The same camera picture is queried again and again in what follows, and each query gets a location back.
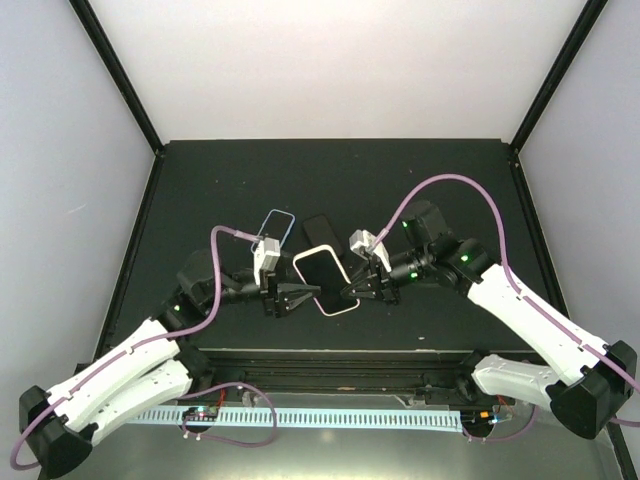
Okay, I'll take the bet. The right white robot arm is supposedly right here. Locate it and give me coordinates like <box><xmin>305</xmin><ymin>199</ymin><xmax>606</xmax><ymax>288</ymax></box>
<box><xmin>342</xmin><ymin>201</ymin><xmax>637</xmax><ymax>439</ymax></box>

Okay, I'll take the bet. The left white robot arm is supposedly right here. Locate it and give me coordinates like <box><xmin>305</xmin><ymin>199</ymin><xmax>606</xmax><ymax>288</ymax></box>
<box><xmin>10</xmin><ymin>246</ymin><xmax>321</xmax><ymax>479</ymax></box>

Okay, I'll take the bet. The phone in blue case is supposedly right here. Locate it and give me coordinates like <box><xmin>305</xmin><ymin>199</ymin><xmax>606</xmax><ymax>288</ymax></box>
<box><xmin>257</xmin><ymin>209</ymin><xmax>296</xmax><ymax>248</ymax></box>

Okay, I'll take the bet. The black phone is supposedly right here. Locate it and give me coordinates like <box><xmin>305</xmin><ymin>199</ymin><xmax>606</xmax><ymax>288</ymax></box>
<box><xmin>302</xmin><ymin>214</ymin><xmax>344</xmax><ymax>259</ymax></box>

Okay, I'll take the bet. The black foam table mat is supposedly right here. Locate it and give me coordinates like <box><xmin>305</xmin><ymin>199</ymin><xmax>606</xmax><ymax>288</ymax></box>
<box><xmin>108</xmin><ymin>139</ymin><xmax>576</xmax><ymax>353</ymax></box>

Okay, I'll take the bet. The left circuit board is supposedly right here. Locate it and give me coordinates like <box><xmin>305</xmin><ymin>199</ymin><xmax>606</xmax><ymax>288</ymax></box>
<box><xmin>182</xmin><ymin>406</ymin><xmax>219</xmax><ymax>422</ymax></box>

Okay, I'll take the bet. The circuit board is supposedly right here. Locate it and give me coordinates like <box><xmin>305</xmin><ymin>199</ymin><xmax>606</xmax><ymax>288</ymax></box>
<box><xmin>460</xmin><ymin>411</ymin><xmax>501</xmax><ymax>425</ymax></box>
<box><xmin>182</xmin><ymin>406</ymin><xmax>219</xmax><ymax>422</ymax></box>

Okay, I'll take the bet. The right circuit board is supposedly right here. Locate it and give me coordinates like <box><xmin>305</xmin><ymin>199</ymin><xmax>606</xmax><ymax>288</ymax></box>
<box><xmin>460</xmin><ymin>411</ymin><xmax>501</xmax><ymax>425</ymax></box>

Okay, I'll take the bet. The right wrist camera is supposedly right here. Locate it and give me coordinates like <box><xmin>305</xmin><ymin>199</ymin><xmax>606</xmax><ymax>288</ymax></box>
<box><xmin>349</xmin><ymin>229</ymin><xmax>392</xmax><ymax>273</ymax></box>

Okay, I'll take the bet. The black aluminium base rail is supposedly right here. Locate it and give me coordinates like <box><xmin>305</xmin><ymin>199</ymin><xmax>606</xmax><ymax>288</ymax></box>
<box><xmin>74</xmin><ymin>349</ymin><xmax>609</xmax><ymax>401</ymax></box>

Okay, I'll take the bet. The white slotted cable duct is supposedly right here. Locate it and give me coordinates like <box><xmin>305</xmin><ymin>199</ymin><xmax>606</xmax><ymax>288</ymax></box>
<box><xmin>129</xmin><ymin>405</ymin><xmax>463</xmax><ymax>433</ymax></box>

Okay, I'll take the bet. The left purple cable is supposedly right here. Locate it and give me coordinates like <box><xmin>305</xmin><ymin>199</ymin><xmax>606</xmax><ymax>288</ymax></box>
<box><xmin>9</xmin><ymin>225</ymin><xmax>277</xmax><ymax>472</ymax></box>

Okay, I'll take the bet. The purple cable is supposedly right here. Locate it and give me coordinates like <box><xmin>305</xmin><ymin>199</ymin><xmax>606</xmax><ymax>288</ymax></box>
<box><xmin>9</xmin><ymin>225</ymin><xmax>277</xmax><ymax>472</ymax></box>
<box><xmin>372</xmin><ymin>172</ymin><xmax>640</xmax><ymax>445</ymax></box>

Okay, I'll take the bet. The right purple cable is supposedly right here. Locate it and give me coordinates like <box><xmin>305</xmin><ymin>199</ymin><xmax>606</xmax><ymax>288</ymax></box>
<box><xmin>372</xmin><ymin>172</ymin><xmax>640</xmax><ymax>445</ymax></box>

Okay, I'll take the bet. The left black frame post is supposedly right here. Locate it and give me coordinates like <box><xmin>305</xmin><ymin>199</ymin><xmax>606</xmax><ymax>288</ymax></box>
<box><xmin>69</xmin><ymin>0</ymin><xmax>164</xmax><ymax>155</ymax></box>

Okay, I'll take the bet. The black frame post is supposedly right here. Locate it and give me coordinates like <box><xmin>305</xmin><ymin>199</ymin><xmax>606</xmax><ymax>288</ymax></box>
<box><xmin>510</xmin><ymin>0</ymin><xmax>608</xmax><ymax>154</ymax></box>
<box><xmin>69</xmin><ymin>0</ymin><xmax>164</xmax><ymax>155</ymax></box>

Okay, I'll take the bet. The right black frame post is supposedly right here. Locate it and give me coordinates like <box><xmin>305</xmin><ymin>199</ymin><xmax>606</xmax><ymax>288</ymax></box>
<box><xmin>510</xmin><ymin>0</ymin><xmax>608</xmax><ymax>154</ymax></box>

